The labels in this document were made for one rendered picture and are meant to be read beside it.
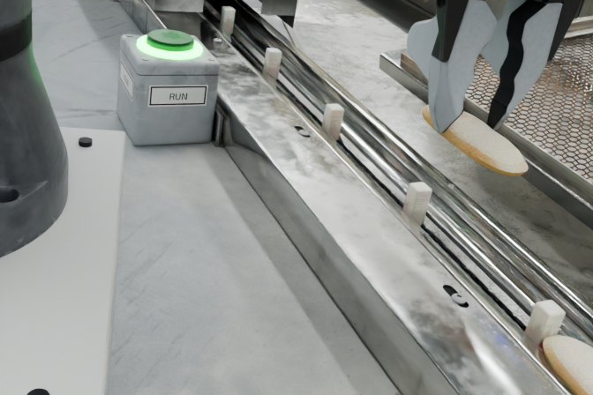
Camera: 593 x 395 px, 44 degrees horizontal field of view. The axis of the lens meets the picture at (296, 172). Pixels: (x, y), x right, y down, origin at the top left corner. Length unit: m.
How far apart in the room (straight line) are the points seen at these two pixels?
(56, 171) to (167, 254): 0.15
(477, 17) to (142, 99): 0.29
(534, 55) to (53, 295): 0.32
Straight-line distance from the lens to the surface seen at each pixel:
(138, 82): 0.62
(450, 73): 0.47
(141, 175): 0.60
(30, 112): 0.37
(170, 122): 0.64
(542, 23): 0.49
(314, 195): 0.51
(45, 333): 0.32
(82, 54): 0.84
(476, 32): 0.46
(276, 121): 0.62
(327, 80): 0.73
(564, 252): 0.62
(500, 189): 0.69
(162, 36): 0.64
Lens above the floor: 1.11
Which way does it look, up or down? 27 degrees down
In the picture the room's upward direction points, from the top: 10 degrees clockwise
